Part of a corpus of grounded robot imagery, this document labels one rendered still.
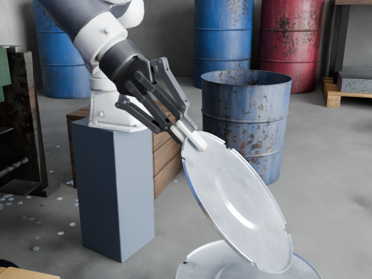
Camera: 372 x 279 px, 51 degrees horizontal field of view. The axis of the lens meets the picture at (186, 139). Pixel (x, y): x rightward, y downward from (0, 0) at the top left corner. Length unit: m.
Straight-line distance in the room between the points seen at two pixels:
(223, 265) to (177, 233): 0.64
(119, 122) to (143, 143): 0.14
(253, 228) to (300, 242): 0.80
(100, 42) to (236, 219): 0.37
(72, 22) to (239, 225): 0.44
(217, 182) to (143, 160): 0.63
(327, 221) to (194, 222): 0.52
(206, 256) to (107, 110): 0.53
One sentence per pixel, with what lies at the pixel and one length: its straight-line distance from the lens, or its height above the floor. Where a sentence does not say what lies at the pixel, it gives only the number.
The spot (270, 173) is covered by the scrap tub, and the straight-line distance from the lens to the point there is 1.85.
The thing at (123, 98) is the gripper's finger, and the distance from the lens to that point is 0.72.
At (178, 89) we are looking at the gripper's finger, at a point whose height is 0.65.
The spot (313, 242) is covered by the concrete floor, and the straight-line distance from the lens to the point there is 1.50.
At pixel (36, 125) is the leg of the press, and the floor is 0.32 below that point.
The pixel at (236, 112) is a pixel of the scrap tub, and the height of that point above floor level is 0.36.
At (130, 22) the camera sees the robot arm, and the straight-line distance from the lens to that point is 1.12.
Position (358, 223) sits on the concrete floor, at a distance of 1.67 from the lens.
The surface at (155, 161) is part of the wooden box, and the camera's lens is 1.64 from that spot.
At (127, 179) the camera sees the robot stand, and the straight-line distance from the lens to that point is 1.23.
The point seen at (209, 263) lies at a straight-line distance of 0.86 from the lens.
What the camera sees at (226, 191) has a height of 0.49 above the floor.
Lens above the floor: 0.79
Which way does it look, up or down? 19 degrees down
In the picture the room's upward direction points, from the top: straight up
